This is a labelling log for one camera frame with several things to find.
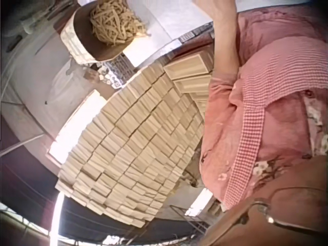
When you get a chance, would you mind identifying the heap of tan rubber bands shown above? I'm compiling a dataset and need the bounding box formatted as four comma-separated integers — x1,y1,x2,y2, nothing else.
89,0,152,47

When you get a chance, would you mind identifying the open cream box tray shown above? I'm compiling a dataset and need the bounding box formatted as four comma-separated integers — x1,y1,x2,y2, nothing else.
171,73,213,94
162,51,214,80

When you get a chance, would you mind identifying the brown round tray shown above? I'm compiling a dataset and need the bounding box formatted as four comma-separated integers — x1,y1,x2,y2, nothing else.
59,5,150,65

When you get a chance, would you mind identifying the stack of cream boxes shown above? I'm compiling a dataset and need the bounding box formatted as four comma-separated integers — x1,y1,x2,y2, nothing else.
54,63,214,229

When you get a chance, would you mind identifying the patterned packet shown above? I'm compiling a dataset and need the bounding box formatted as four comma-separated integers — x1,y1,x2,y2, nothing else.
177,26,214,44

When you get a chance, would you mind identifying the heap of patterned packets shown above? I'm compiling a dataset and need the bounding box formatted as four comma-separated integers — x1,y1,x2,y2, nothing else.
88,54,145,90

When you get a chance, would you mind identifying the dark blue cloth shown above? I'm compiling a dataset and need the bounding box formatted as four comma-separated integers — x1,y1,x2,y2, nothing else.
57,195,209,242

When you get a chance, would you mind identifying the black metal wire rack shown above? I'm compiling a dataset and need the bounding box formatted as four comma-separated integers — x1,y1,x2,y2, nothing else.
168,204,212,234

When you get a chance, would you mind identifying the white cloth sack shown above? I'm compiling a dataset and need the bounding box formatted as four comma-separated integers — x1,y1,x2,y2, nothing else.
15,28,108,144

